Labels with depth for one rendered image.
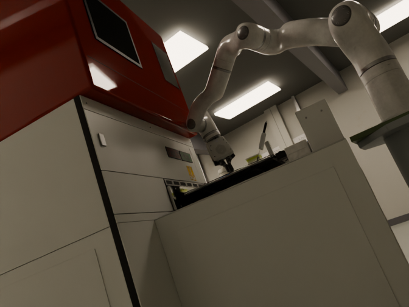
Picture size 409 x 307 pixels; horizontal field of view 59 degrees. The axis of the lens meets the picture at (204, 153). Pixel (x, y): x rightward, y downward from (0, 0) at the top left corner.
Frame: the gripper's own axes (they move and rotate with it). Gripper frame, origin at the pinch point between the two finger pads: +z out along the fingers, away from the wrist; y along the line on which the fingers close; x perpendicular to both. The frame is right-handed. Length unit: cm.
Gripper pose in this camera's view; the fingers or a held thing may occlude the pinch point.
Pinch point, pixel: (229, 169)
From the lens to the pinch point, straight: 165.8
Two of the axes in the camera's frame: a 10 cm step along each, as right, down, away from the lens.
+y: 8.8, -4.1, 2.5
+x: -1.2, 3.1, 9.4
